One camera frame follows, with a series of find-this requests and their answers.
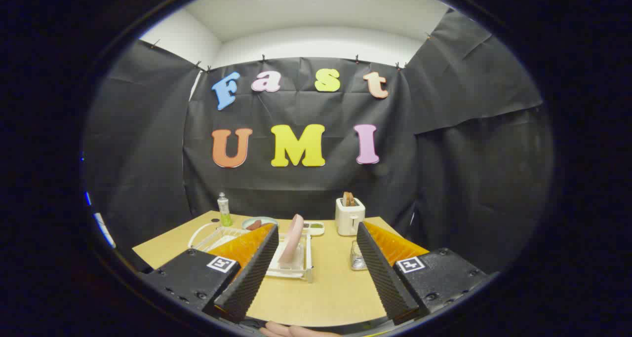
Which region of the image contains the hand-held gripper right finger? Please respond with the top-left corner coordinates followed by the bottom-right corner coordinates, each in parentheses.
top-left (355, 221), bottom-right (490, 326)

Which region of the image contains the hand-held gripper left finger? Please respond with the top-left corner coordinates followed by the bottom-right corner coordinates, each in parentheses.
top-left (140, 223), bottom-right (280, 324)

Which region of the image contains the clear wire basket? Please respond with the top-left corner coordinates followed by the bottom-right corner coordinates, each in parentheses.
top-left (351, 240), bottom-right (368, 271)

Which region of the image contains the white wire dish rack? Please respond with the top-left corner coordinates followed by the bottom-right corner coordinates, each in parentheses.
top-left (188, 222), bottom-right (315, 283)

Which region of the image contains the pink plate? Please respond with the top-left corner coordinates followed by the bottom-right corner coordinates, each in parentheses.
top-left (278, 214), bottom-right (305, 266)

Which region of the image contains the pale teal plate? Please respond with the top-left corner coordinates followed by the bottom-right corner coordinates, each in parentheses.
top-left (241, 217), bottom-right (278, 230)

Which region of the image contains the green dish soap bottle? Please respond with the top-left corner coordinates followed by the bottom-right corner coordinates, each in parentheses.
top-left (218, 192), bottom-right (233, 227)

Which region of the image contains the white toaster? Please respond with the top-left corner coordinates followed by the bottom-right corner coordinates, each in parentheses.
top-left (335, 197), bottom-right (366, 237)

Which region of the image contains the black backdrop cloth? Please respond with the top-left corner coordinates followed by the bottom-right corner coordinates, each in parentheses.
top-left (81, 9), bottom-right (553, 278)

